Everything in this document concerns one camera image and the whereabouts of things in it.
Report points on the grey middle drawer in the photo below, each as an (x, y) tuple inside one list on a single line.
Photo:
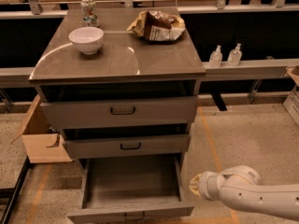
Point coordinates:
[(126, 141)]

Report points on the black floor rail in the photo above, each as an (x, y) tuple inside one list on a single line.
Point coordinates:
[(12, 194)]

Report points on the white ceramic bowl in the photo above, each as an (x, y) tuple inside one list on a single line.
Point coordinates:
[(87, 40)]

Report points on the grey drawer cabinet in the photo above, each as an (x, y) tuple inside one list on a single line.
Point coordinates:
[(123, 58)]

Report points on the right clear sanitizer bottle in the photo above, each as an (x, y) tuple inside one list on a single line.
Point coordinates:
[(235, 55)]

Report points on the left clear sanitizer bottle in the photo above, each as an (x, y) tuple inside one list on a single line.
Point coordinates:
[(216, 57)]

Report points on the grey top drawer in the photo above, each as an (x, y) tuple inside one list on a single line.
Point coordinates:
[(104, 105)]

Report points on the brown chip bag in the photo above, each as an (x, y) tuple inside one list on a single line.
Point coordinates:
[(157, 26)]

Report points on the cardboard box at right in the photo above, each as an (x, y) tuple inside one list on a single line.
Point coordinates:
[(291, 103)]

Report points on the grey bottom drawer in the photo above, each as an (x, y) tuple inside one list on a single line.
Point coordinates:
[(131, 189)]

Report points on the clear sanitizer bottle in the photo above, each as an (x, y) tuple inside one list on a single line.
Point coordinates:
[(235, 55), (216, 57)]

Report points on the open cardboard box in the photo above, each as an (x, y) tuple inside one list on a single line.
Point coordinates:
[(42, 144)]

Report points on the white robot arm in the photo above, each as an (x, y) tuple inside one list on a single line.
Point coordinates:
[(240, 188)]

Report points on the white padded gripper body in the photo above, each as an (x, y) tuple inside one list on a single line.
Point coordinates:
[(203, 184)]

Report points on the grey drawer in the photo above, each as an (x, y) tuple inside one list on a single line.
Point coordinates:
[(104, 105), (131, 189), (126, 141)]

